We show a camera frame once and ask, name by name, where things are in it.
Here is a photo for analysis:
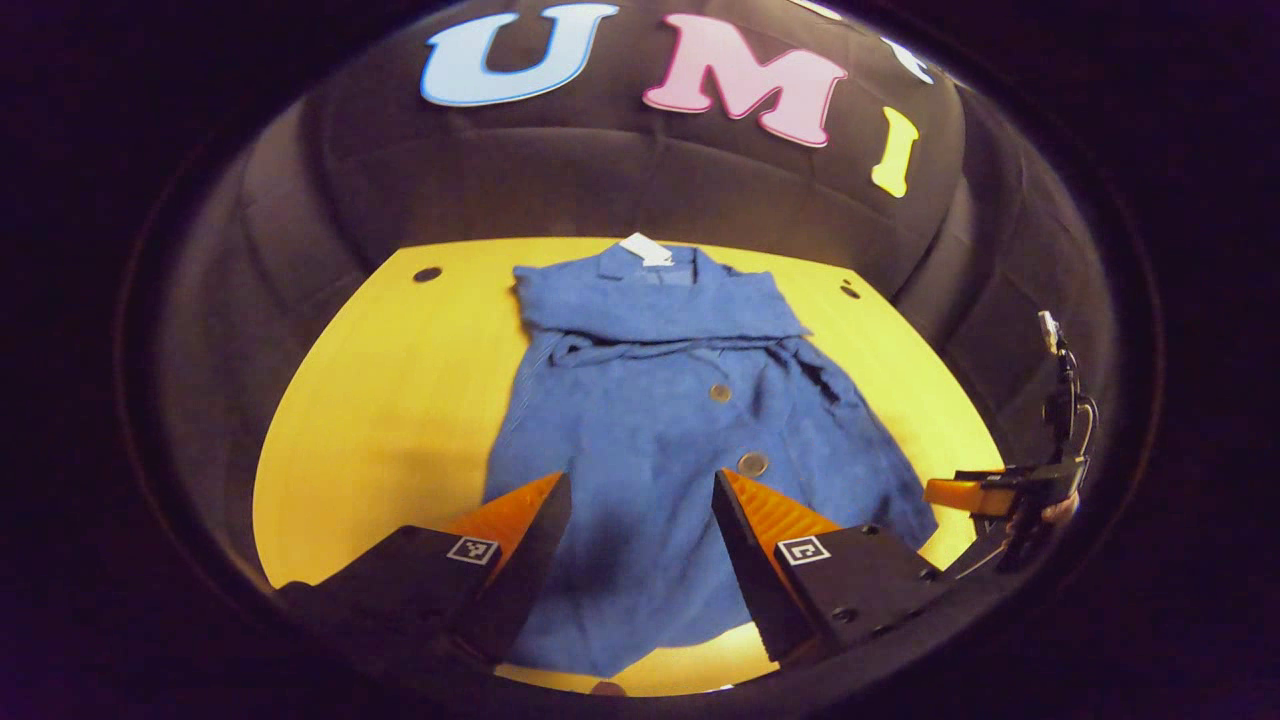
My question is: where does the blue button shirt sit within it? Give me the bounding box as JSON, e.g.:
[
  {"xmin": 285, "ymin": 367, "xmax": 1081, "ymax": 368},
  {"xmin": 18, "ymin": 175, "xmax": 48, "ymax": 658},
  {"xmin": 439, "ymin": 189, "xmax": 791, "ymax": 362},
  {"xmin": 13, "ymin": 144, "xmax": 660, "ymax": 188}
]
[{"xmin": 483, "ymin": 235, "xmax": 939, "ymax": 679}]

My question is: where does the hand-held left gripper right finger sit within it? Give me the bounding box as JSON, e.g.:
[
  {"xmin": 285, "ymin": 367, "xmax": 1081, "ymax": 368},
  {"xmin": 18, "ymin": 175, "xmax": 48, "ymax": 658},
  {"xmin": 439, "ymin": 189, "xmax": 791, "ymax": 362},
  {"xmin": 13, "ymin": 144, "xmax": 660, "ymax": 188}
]
[{"xmin": 712, "ymin": 468, "xmax": 961, "ymax": 663}]

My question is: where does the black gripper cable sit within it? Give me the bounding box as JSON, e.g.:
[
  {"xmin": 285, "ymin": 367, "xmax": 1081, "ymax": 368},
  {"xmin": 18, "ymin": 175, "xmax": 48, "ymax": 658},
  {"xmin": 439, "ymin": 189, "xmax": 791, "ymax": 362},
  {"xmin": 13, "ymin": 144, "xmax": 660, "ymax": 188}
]
[{"xmin": 938, "ymin": 392, "xmax": 1101, "ymax": 583}]

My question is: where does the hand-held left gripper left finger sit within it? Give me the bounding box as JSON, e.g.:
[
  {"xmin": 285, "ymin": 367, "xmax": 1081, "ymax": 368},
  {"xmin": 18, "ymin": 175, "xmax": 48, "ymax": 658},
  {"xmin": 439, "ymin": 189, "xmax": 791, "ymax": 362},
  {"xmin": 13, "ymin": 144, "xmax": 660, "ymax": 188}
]
[{"xmin": 275, "ymin": 472, "xmax": 573, "ymax": 666}]

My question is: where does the black backdrop cloth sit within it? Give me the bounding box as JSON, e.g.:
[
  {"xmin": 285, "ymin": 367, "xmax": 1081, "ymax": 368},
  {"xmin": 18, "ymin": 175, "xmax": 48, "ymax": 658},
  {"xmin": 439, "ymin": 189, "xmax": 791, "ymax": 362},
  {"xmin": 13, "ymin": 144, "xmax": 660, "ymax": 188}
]
[{"xmin": 120, "ymin": 0, "xmax": 1121, "ymax": 621}]

